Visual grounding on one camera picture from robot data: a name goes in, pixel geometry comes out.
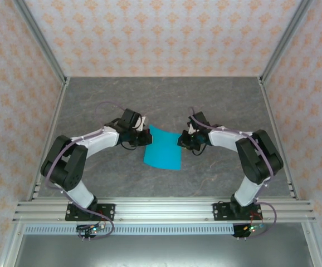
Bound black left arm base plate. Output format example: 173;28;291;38
65;203;116;222

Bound slotted grey cable duct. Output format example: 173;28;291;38
23;224;236;236

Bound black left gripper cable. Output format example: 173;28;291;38
121;140;140;152

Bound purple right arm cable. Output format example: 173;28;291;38
188;106;279;240

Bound aluminium table side rail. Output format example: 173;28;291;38
27;80;70;201
258;79;300;201

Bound grey metal panel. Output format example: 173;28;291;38
13;235;318;267

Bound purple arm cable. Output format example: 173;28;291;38
44;102;115;242
188;106;279;240

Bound aluminium lower frame rail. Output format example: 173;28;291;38
300;222;322;267
0;222;25;267

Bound aluminium frame post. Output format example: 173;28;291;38
258;0;314;84
12;0;69;86

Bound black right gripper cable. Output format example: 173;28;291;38
190;141;206;156

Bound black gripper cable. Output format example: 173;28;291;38
190;141;206;156
121;140;140;152

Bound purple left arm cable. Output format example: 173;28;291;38
44;102;115;242

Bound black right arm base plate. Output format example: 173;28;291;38
212;202;263;222

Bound aluminium mounting rail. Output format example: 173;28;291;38
12;197;317;223

